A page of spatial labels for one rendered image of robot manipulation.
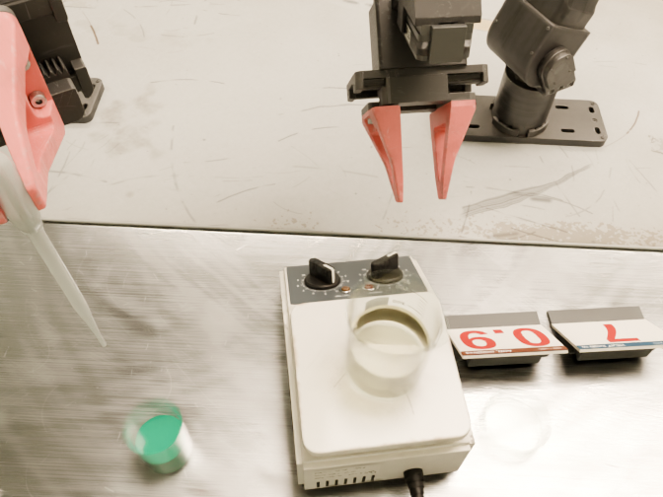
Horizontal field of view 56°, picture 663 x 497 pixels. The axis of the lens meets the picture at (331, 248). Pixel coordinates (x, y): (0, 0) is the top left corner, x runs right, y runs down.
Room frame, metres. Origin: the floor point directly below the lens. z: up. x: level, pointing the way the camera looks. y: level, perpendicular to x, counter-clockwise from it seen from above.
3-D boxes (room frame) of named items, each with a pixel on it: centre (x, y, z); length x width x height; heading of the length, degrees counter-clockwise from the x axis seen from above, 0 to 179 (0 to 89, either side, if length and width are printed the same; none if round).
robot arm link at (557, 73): (0.55, -0.21, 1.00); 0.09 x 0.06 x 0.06; 29
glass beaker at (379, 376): (0.20, -0.04, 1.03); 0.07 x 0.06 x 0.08; 58
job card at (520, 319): (0.26, -0.15, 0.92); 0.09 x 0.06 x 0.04; 96
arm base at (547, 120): (0.56, -0.21, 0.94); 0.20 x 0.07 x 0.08; 89
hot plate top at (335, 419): (0.20, -0.04, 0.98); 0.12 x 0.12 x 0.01; 9
